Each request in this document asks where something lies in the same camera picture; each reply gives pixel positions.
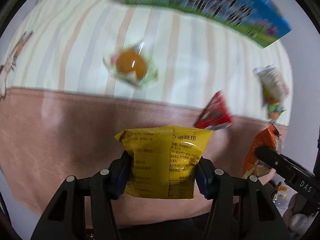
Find orange jelly cup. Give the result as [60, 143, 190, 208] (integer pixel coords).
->
[103, 41, 158, 88]

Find red chocolate snack bag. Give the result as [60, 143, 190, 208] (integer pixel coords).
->
[194, 90, 233, 131]

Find striped cream pink blanket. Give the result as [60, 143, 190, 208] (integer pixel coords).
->
[1, 0, 293, 214]

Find yellow snack packet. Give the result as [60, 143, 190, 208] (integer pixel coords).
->
[115, 126, 213, 199]

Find colourful fruit candy bag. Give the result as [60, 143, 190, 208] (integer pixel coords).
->
[264, 98, 285, 124]

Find beige oat snack bag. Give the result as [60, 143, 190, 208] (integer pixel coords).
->
[253, 65, 289, 105]

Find orange panda chip bag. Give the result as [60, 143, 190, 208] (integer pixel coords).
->
[242, 124, 283, 179]

